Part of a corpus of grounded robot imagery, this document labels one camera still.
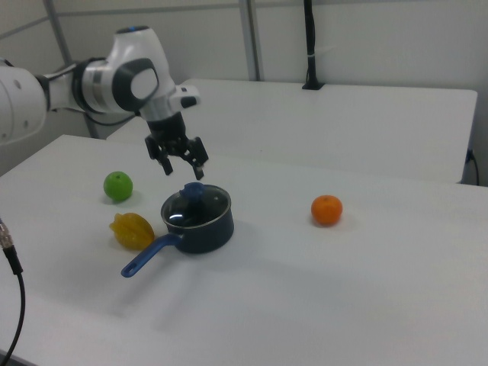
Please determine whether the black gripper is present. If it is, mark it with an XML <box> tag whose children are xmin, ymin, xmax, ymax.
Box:
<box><xmin>144</xmin><ymin>112</ymin><xmax>210</xmax><ymax>181</ymax></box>

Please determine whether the glass lid with blue knob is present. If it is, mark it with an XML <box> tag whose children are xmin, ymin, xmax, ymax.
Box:
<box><xmin>161</xmin><ymin>181</ymin><xmax>232</xmax><ymax>229</ymax></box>

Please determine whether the green apple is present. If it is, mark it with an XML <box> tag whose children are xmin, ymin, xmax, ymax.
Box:
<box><xmin>103</xmin><ymin>171</ymin><xmax>134</xmax><ymax>202</ymax></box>

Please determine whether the yellow star fruit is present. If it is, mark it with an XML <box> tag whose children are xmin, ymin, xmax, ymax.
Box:
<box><xmin>109</xmin><ymin>212</ymin><xmax>156</xmax><ymax>252</ymax></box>

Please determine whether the orange mandarin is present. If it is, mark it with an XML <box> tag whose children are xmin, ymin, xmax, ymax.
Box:
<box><xmin>310</xmin><ymin>194</ymin><xmax>343</xmax><ymax>226</ymax></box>

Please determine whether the white side table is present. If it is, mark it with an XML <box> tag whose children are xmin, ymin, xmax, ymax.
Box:
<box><xmin>105</xmin><ymin>79</ymin><xmax>479</xmax><ymax>185</ymax></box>

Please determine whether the black pole with clamp base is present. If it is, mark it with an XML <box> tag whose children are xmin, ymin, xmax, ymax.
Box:
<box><xmin>301</xmin><ymin>0</ymin><xmax>326</xmax><ymax>91</ymax></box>

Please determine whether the dark saucepan with blue handle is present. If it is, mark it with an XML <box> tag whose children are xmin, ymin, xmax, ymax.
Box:
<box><xmin>120</xmin><ymin>185</ymin><xmax>235</xmax><ymax>278</ymax></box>

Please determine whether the black cable with metal connector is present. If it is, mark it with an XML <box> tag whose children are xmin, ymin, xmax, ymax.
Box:
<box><xmin>0</xmin><ymin>217</ymin><xmax>26</xmax><ymax>361</ymax></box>

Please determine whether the thin black wall cable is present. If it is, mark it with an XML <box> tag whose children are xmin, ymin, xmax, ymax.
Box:
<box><xmin>467</xmin><ymin>149</ymin><xmax>480</xmax><ymax>185</ymax></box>

